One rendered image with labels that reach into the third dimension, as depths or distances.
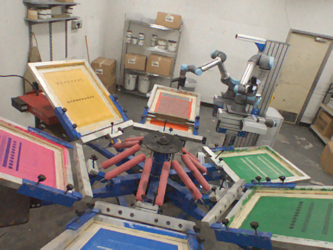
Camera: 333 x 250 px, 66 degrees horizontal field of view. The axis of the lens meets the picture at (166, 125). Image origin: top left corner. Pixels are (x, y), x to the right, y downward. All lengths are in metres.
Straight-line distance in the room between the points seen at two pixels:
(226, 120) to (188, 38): 3.52
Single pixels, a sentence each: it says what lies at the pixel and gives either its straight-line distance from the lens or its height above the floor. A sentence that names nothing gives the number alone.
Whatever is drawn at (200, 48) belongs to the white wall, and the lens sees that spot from 6.20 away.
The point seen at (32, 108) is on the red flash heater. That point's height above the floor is 1.09.
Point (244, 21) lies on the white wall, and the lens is 6.22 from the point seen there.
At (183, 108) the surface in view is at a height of 1.16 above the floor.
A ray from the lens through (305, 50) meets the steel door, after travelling 6.70.
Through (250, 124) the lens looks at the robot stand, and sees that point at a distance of 2.94.
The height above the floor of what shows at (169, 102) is 1.18.
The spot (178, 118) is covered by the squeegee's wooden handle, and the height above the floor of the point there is 1.16.
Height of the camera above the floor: 2.23
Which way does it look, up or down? 26 degrees down
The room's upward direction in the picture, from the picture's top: 11 degrees clockwise
